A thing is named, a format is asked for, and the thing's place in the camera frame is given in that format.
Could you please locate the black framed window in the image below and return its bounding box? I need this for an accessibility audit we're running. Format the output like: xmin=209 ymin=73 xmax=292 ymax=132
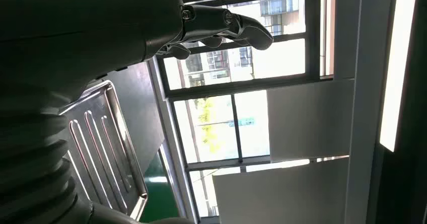
xmin=157 ymin=0 xmax=336 ymax=224

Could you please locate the white roller blind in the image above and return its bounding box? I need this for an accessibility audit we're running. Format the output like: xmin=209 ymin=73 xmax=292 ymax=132
xmin=266 ymin=79 xmax=355 ymax=164
xmin=212 ymin=157 xmax=350 ymax=224

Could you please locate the green belt conveyor silver frame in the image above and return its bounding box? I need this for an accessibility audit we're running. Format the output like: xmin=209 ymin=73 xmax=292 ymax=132
xmin=140 ymin=144 xmax=187 ymax=224

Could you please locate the white window sill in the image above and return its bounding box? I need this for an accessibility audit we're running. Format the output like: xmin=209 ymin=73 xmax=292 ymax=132
xmin=147 ymin=57 xmax=201 ymax=224

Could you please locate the ceiling light strip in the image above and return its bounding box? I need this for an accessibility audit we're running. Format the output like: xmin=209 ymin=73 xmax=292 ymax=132
xmin=379 ymin=0 xmax=419 ymax=153

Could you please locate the dark green table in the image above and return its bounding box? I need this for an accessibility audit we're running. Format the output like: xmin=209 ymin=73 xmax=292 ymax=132
xmin=100 ymin=61 xmax=165 ymax=173

